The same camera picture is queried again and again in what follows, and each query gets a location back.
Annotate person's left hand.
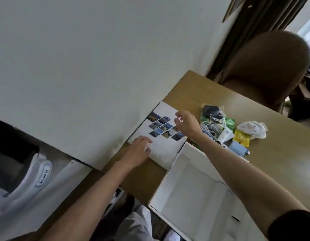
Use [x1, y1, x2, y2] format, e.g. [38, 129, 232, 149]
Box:
[123, 136, 153, 165]

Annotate person's right hand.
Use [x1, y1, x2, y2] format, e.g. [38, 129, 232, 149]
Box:
[175, 110, 204, 141]

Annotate white box lid with photos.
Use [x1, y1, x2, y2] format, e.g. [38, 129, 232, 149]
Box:
[128, 101, 188, 171]

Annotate person's right forearm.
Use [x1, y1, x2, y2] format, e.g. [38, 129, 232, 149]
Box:
[189, 130, 309, 237]

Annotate person's left forearm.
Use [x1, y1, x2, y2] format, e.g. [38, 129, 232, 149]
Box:
[38, 156, 145, 241]

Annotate clear bag with black item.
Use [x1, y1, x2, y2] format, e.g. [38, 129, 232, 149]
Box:
[201, 105, 226, 123]

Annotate white tube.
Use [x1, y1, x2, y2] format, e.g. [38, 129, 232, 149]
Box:
[216, 127, 234, 145]

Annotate green packet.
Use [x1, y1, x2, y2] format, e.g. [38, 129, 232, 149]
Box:
[200, 117, 236, 132]

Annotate light blue small box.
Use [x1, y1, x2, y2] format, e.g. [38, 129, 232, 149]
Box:
[228, 140, 251, 157]

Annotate yellow packet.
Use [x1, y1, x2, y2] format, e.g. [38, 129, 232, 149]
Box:
[232, 129, 251, 148]

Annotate white open cardboard box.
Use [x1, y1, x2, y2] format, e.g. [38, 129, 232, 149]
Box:
[148, 142, 269, 241]

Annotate white crumpled plastic bag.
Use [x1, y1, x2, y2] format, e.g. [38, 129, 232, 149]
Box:
[236, 121, 268, 140]

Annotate grey shorts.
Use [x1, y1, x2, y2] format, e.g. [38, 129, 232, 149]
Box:
[115, 198, 180, 241]

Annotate brown upholstered chair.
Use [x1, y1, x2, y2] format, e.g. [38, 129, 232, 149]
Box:
[214, 30, 310, 114]

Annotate dark brown curtain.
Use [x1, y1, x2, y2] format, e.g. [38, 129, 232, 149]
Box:
[206, 0, 310, 81]

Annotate white hanging robe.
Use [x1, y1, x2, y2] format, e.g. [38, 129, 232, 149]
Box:
[0, 150, 93, 241]

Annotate dark bag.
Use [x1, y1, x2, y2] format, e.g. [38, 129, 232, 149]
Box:
[288, 73, 310, 122]

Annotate black shirt sleeve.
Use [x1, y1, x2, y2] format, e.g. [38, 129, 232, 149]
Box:
[267, 209, 310, 241]

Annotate white coiled cable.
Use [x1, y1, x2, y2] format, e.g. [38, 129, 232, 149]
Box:
[200, 122, 224, 140]

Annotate wooden picture frame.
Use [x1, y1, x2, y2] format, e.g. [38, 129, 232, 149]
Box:
[222, 0, 247, 23]

